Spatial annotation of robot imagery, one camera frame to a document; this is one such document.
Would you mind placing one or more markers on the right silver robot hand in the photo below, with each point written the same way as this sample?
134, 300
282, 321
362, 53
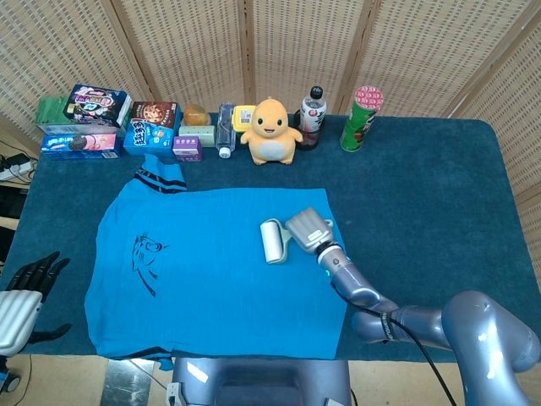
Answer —
308, 230

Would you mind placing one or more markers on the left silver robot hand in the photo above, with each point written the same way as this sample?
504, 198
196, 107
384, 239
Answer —
17, 313

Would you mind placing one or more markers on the pale green lint roller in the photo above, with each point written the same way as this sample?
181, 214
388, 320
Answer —
271, 241

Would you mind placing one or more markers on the yellow plush toy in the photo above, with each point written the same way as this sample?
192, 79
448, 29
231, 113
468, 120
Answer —
270, 135

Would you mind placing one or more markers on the blue t-shirt with cat print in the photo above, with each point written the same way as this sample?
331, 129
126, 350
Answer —
211, 275

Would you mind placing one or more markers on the green chips can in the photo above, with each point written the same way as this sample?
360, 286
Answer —
359, 127

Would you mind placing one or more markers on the dark blue table carpet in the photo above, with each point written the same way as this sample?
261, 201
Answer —
422, 211

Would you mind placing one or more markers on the drink bottle with white label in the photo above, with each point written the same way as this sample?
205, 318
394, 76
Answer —
313, 110

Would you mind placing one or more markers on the yellow small packet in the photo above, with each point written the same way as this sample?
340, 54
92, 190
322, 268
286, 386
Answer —
244, 118

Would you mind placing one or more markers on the clear plastic water bottle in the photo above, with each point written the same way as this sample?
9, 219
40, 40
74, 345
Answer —
225, 127

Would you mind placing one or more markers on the white power strip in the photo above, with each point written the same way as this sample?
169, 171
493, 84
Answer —
17, 171

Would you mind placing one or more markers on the pale green soap box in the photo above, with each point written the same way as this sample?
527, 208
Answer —
198, 134

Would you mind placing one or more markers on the small purple box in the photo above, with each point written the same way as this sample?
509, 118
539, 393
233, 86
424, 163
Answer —
187, 148

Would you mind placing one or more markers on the grey robot torso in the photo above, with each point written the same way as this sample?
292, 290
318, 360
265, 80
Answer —
262, 380

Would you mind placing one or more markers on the blue and pink biscuit box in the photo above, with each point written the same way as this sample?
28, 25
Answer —
78, 146

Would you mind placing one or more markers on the blue cookie box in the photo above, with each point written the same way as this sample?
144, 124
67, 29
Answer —
148, 139

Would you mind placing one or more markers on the brown cookie box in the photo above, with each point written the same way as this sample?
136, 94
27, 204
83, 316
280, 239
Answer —
158, 113

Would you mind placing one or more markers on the green and white box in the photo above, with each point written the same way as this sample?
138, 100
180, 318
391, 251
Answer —
50, 116

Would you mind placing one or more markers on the woven folding screen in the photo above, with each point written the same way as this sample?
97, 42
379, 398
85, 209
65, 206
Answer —
190, 51

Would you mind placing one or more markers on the black and purple snack pack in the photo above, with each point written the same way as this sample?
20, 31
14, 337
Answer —
95, 103

